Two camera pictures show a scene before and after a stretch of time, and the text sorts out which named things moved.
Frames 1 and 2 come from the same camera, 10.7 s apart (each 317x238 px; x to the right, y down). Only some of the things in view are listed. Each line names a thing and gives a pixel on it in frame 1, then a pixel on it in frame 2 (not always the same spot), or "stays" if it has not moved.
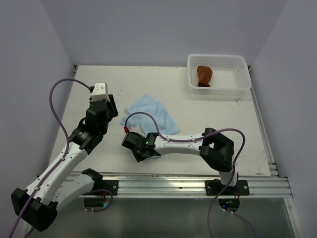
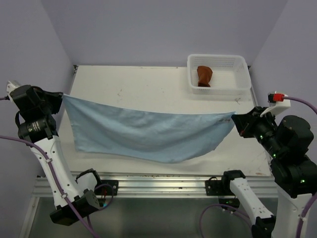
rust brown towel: (204, 74) stays
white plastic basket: (230, 74) stays
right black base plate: (215, 187) stays
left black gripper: (111, 104) -> (56, 97)
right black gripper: (139, 157) -> (245, 121)
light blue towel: (149, 104) -> (162, 138)
